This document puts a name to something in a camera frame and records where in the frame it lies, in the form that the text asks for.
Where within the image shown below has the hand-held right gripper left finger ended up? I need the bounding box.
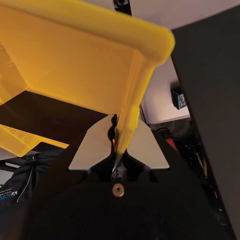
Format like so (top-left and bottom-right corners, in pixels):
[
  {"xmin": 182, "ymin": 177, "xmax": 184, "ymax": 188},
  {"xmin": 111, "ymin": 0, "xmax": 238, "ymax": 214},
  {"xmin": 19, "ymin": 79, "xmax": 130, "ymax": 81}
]
[{"xmin": 68, "ymin": 113, "xmax": 117, "ymax": 172}]

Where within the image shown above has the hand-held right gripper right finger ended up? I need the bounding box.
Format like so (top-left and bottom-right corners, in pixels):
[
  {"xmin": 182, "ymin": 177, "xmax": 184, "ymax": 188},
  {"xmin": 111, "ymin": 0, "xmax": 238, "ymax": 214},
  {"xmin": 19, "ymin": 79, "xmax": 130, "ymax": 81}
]
[{"xmin": 127, "ymin": 119, "xmax": 170, "ymax": 170}]

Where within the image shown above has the yellow plastic bin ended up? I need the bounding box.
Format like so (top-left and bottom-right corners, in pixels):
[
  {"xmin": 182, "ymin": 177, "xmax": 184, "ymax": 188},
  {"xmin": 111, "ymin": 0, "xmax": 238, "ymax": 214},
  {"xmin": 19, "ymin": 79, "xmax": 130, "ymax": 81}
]
[{"xmin": 0, "ymin": 0, "xmax": 176, "ymax": 173}]

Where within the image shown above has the red object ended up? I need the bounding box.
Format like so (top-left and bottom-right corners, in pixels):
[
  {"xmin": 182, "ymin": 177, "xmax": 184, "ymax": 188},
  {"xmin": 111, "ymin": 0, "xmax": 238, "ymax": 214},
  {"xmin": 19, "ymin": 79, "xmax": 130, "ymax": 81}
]
[{"xmin": 165, "ymin": 138, "xmax": 178, "ymax": 151}]

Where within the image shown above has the black battery pack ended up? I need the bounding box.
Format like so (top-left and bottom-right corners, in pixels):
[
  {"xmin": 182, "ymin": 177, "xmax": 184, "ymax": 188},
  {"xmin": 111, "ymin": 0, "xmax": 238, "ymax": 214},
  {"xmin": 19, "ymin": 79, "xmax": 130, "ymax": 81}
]
[{"xmin": 171, "ymin": 87, "xmax": 188, "ymax": 111}]

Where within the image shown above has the black bin divider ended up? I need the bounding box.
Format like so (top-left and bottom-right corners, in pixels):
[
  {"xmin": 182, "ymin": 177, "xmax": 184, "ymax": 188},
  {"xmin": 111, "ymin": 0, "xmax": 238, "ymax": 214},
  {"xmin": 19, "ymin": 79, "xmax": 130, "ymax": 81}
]
[{"xmin": 0, "ymin": 90, "xmax": 117, "ymax": 149}]

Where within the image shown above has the dark blue jacket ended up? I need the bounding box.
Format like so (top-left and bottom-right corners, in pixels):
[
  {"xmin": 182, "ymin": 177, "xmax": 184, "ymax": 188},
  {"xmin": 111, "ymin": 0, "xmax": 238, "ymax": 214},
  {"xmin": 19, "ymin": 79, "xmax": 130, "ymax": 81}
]
[{"xmin": 0, "ymin": 148, "xmax": 65, "ymax": 207}]

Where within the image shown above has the black panel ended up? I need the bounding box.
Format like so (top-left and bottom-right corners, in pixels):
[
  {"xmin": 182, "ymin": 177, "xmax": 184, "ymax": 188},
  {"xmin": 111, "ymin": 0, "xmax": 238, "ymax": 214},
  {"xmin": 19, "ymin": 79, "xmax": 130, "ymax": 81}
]
[{"xmin": 170, "ymin": 0, "xmax": 240, "ymax": 240}]

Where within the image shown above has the black printed strap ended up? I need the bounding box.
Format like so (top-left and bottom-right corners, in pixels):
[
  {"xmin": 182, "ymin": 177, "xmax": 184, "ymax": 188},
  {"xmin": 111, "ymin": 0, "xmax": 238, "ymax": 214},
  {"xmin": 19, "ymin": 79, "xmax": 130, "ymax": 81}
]
[{"xmin": 112, "ymin": 0, "xmax": 132, "ymax": 16}]

